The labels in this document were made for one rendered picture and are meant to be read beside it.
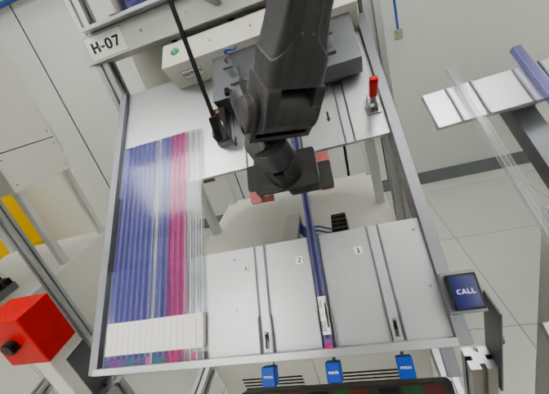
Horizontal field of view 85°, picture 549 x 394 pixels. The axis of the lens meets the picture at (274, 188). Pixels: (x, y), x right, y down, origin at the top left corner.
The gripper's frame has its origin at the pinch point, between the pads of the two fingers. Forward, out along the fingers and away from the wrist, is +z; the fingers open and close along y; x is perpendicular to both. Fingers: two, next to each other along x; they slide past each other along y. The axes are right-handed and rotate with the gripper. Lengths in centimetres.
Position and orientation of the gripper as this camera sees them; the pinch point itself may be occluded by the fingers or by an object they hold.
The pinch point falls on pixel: (296, 190)
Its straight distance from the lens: 56.1
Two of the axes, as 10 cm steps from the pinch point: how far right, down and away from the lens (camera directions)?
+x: 1.1, 9.1, -3.9
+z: 2.8, 3.5, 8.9
